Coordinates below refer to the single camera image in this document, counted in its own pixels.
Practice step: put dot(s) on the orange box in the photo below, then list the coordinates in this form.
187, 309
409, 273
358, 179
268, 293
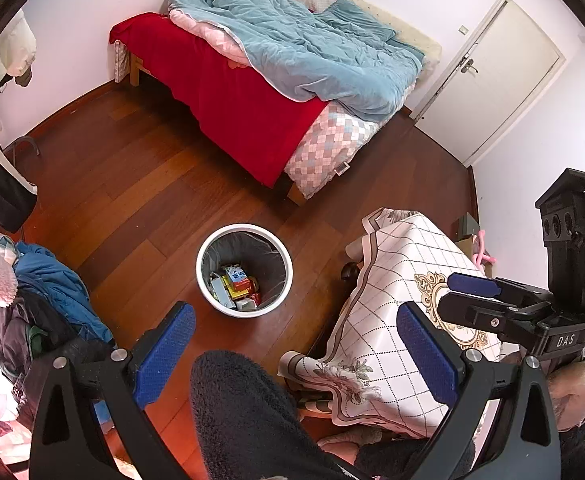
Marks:
242, 289

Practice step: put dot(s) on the brown cardboard box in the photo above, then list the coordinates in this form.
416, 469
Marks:
464, 245

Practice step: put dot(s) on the pink toy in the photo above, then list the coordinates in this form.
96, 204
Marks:
482, 257

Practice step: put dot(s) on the small white carton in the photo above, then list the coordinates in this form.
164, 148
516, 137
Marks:
245, 304

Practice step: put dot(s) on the white round trash bin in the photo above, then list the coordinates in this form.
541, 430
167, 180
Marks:
242, 230

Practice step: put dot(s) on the cream padded headboard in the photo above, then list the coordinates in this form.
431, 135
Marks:
412, 35

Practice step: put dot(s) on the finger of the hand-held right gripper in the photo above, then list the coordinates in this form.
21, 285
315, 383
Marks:
472, 312
475, 285

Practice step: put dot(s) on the grey-green box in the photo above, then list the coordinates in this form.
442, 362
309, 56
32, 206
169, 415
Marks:
467, 224

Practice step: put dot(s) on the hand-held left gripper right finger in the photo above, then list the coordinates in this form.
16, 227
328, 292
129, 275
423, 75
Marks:
430, 355

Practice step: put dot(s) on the light blue duvet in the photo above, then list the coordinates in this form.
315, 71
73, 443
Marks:
312, 50

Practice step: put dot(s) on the pale plaid cloth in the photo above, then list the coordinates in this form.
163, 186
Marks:
6, 250

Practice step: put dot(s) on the blue jacket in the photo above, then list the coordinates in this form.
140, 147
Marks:
52, 285

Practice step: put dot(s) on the white lattice tablecloth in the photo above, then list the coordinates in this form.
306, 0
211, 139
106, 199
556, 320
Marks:
387, 270

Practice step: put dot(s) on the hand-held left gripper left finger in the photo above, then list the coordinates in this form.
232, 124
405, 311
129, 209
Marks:
165, 355

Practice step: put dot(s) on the grey fuzzy slipper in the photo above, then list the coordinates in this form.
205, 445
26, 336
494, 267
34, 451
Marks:
347, 440

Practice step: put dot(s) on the red soda can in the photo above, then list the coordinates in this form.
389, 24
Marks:
256, 292

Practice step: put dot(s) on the blue and white carton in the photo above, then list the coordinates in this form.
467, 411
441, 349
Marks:
236, 275

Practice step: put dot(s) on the person's dark fleece trouser leg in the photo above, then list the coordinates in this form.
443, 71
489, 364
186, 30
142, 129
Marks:
242, 410

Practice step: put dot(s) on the black bin liner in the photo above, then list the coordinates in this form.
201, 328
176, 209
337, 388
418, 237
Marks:
252, 252

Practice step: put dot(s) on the person's right forearm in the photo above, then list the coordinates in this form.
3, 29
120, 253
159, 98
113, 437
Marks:
577, 400

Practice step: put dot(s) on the red blanket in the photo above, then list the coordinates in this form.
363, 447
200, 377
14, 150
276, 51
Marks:
222, 95

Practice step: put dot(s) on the dark clothes pile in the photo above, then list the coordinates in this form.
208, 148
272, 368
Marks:
17, 330

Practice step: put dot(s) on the white door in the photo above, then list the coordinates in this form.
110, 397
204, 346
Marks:
502, 75

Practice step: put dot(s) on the teal pillow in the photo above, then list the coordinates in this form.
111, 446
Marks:
357, 17

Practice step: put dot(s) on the white hooded jacket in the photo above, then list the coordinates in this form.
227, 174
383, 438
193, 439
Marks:
20, 45

